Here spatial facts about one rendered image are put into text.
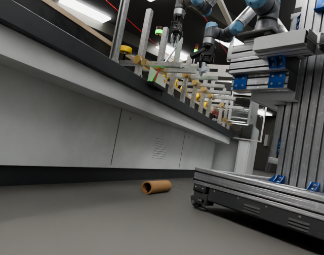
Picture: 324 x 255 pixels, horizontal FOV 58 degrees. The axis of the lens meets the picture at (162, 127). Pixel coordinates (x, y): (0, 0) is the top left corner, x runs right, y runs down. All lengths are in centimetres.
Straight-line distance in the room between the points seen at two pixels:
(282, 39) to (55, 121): 120
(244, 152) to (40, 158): 325
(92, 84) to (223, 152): 330
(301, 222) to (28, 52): 127
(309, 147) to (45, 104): 136
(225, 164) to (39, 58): 365
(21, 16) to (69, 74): 33
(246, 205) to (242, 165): 288
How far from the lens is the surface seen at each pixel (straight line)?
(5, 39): 119
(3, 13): 114
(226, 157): 452
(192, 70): 199
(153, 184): 186
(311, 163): 167
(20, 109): 147
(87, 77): 146
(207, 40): 200
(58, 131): 164
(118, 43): 163
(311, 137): 169
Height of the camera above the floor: 31
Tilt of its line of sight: 4 degrees up
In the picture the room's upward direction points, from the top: 10 degrees clockwise
